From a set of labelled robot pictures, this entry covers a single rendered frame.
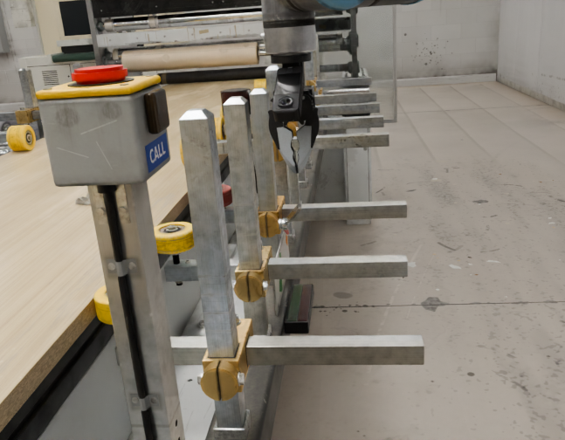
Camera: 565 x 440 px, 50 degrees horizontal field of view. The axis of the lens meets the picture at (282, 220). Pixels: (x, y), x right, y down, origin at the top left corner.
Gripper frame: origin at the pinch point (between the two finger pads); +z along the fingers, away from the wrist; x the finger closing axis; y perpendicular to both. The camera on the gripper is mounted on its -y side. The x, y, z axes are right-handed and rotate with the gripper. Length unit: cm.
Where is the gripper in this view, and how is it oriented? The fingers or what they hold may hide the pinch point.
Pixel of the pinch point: (296, 167)
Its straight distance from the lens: 110.5
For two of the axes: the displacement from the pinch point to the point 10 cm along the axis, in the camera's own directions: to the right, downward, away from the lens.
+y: 1.1, -3.3, 9.4
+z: 0.7, 9.4, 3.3
